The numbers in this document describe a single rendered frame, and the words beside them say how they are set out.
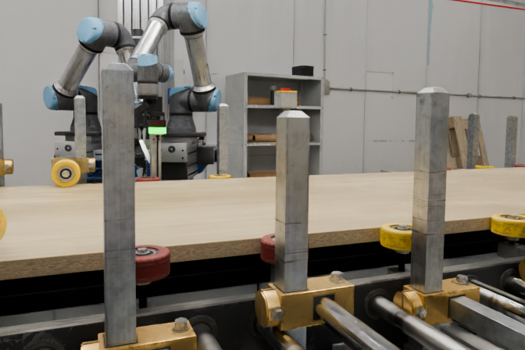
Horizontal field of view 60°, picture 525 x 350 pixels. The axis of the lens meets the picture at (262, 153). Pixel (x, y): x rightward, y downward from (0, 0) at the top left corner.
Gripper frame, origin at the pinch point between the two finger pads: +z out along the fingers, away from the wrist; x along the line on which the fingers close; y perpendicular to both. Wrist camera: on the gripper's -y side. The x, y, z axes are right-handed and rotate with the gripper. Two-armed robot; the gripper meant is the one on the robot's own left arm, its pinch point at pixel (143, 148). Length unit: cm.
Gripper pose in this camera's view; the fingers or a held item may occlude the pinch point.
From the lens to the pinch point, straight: 177.5
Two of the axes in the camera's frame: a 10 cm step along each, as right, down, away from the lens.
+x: -6.6, -0.6, 7.5
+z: -0.1, 10.0, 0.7
